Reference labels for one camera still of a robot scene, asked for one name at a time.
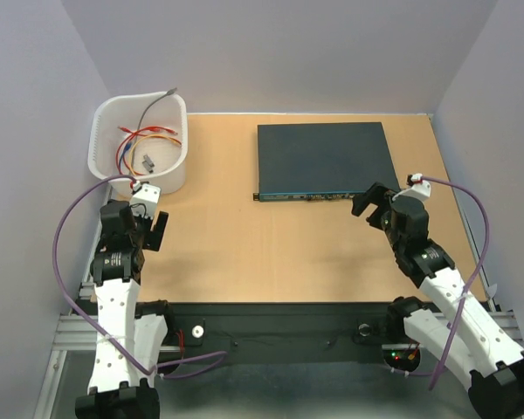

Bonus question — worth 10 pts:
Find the small grey transceiver module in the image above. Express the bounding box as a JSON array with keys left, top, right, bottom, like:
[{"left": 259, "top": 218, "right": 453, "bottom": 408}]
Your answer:
[{"left": 143, "top": 155, "right": 155, "bottom": 166}]

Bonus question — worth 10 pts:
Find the red patch cable looped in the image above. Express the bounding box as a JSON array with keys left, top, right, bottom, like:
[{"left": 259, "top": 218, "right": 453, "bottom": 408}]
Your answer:
[{"left": 114, "top": 124, "right": 156, "bottom": 178}]

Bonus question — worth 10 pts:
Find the yellow patch cable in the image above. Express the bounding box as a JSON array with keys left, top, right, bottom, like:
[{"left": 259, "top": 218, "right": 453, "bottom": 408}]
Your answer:
[{"left": 128, "top": 133, "right": 183, "bottom": 175}]

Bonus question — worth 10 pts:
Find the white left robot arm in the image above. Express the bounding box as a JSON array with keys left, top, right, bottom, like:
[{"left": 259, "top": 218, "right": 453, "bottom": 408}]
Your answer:
[{"left": 75, "top": 197, "right": 177, "bottom": 418}]

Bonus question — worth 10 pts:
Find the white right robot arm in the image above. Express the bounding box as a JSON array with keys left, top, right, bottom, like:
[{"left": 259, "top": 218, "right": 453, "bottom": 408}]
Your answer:
[{"left": 352, "top": 175, "right": 524, "bottom": 418}]

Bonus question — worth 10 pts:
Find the white plastic basket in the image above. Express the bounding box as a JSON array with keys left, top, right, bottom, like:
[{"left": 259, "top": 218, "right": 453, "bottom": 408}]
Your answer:
[{"left": 87, "top": 90, "right": 189, "bottom": 194}]

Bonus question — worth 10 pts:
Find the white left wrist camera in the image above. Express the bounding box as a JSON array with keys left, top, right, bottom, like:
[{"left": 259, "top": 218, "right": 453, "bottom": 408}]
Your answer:
[{"left": 129, "top": 183, "right": 162, "bottom": 219}]

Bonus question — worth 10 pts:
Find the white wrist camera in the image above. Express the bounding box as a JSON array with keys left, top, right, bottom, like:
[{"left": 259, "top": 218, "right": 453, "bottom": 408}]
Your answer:
[
  {"left": 129, "top": 183, "right": 162, "bottom": 219},
  {"left": 392, "top": 173, "right": 431, "bottom": 203}
]

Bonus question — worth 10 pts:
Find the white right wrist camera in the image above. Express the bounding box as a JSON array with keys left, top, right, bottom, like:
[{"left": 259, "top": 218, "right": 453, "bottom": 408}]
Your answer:
[{"left": 392, "top": 173, "right": 431, "bottom": 203}]

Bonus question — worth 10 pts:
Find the blue cable in basket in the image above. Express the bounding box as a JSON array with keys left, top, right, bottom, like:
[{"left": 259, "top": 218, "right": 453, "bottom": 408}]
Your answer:
[{"left": 119, "top": 139, "right": 134, "bottom": 178}]

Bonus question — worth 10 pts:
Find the dark blue network switch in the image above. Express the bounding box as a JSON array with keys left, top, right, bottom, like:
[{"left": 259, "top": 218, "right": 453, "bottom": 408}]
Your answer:
[{"left": 253, "top": 122, "right": 400, "bottom": 202}]

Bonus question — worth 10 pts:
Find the red cable in basket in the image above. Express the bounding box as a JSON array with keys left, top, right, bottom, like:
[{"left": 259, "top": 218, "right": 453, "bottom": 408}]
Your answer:
[{"left": 130, "top": 125, "right": 178, "bottom": 136}]

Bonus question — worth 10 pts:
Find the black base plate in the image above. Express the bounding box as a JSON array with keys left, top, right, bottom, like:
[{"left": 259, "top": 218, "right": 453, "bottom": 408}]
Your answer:
[{"left": 69, "top": 300, "right": 503, "bottom": 366}]

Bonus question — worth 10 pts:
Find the aluminium frame rail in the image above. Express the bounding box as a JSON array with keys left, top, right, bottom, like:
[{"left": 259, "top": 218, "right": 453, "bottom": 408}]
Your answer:
[{"left": 52, "top": 312, "right": 523, "bottom": 352}]

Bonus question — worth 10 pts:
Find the grey cable in basket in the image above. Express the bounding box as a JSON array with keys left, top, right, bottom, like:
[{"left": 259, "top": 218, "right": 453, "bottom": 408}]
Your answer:
[{"left": 137, "top": 86, "right": 180, "bottom": 130}]

